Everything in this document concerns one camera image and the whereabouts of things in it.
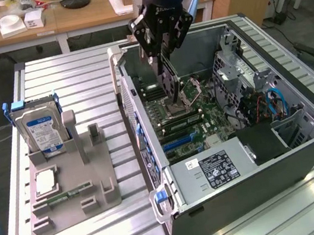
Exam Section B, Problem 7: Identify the white paper stack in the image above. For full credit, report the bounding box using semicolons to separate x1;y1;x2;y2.
108;0;140;17

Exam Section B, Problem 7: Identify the silver socket cover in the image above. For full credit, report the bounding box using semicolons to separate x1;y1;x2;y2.
179;76;205;108

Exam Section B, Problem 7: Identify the black RAM slot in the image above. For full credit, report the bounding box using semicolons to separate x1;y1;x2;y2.
140;83;161;94
144;92;167;102
143;89;165;100
142;86;162;97

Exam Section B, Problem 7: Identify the silver drive cage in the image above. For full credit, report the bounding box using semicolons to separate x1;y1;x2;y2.
208;45;260;105

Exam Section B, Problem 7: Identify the CPU socket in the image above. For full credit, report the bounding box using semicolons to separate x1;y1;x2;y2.
161;95;193;121

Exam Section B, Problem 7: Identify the white floor unit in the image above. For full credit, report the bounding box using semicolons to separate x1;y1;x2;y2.
260;0;285;21

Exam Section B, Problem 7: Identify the blue slot clip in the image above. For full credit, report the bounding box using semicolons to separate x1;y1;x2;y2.
132;111;143;137
141;135;152;156
151;161;161;180

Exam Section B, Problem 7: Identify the installed dark RAM stick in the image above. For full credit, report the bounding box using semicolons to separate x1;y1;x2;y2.
159;109;203;131
162;115;205;137

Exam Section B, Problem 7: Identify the black floor box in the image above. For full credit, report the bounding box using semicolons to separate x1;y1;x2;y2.
270;10;289;27

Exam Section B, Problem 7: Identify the green motherboard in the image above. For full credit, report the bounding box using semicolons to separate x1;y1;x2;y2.
137;62;243;170

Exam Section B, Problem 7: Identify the small white labelled box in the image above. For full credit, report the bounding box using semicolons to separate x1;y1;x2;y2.
22;8;48;30

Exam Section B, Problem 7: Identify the black expansion slot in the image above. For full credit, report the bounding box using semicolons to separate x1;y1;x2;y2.
159;126;193;142

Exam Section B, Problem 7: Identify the blue expansion slot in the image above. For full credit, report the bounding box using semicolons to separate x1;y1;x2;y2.
162;136;199;155
159;131;196;151

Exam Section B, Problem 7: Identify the silver chipset heatsink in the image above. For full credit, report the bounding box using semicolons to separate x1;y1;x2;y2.
206;133;226;148

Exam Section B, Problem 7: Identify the white round holder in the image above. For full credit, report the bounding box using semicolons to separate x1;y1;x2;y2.
0;12;29;40

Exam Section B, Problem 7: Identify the hard disk blue label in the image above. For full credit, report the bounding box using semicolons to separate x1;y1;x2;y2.
11;98;73;164

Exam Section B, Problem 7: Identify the blue disk caddy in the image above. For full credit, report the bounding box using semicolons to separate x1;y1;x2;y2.
0;90;65;140

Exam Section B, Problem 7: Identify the grey power supply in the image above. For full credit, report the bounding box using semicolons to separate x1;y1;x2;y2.
158;133;263;209

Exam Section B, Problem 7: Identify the grey plastic parts rack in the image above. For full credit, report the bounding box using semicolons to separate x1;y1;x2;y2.
9;103;128;235

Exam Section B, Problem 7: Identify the blue power supply latch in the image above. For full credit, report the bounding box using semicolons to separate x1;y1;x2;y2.
153;190;168;205

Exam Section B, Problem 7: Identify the silver CPU chip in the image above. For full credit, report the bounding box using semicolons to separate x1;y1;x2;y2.
33;170;59;198

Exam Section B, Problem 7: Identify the green RAM stick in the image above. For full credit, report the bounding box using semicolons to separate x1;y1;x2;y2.
46;188;83;206

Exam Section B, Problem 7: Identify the open black PC case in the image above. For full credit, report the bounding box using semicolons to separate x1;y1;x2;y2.
104;5;314;235

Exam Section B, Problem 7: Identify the red black wire bundle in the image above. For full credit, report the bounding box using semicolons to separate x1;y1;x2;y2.
239;90;270;125

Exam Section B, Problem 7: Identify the blue data wire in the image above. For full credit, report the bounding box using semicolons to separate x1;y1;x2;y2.
263;86;292;120

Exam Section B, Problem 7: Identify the silver bay bracket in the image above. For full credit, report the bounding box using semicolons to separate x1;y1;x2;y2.
268;105;314;153

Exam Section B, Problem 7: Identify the grey power supply handle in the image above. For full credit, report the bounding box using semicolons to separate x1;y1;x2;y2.
146;181;181;226

